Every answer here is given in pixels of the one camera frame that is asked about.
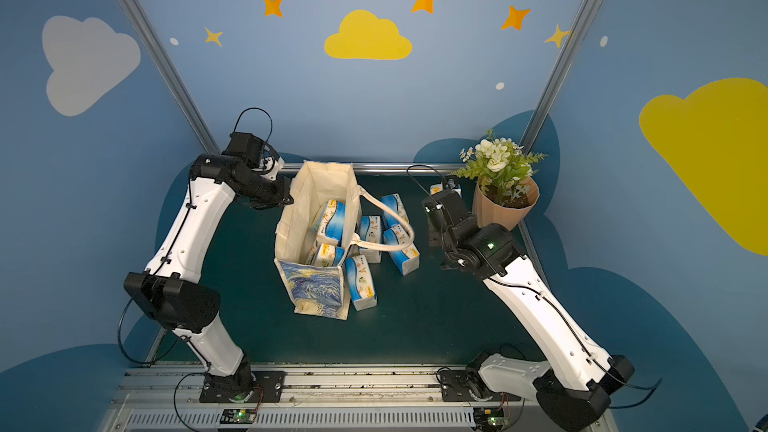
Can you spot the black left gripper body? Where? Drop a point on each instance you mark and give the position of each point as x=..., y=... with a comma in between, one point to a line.
x=283, y=190

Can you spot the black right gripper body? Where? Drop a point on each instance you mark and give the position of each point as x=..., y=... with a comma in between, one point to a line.
x=437, y=216

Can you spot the canvas bag starry night print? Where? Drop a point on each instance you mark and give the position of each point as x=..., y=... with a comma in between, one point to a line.
x=322, y=291

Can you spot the purple snail tissue pack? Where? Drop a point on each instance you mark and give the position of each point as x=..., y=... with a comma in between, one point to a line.
x=447, y=183

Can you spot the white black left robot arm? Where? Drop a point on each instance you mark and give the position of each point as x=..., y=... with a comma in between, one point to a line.
x=169, y=290

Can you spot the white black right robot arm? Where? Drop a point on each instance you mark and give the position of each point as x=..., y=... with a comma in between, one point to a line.
x=574, y=383

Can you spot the tissue pack beside bag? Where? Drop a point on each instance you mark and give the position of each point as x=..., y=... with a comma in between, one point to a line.
x=370, y=230

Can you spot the pink ribbed plant pot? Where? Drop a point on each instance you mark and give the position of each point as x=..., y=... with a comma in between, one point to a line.
x=487, y=212

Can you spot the blue white tissue pack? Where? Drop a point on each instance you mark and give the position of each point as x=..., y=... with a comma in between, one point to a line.
x=406, y=258

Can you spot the tissue pack back row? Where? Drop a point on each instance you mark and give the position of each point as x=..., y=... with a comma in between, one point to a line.
x=395, y=203

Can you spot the artificial white flower plant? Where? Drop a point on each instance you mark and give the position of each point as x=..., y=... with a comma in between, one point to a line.
x=500, y=168

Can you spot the right green circuit board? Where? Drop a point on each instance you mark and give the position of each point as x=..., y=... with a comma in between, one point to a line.
x=489, y=420

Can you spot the green circuit board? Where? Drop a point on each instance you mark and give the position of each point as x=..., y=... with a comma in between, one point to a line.
x=238, y=416
x=489, y=420

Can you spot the left green circuit board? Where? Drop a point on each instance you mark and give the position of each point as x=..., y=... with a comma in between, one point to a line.
x=238, y=416

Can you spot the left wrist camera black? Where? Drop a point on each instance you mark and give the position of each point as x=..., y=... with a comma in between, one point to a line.
x=247, y=147

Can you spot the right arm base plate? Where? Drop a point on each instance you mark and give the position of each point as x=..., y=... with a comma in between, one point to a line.
x=460, y=385

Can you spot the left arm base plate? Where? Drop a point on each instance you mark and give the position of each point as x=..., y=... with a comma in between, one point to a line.
x=243, y=387

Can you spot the aluminium rail frame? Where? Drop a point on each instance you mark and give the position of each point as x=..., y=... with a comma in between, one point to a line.
x=315, y=397

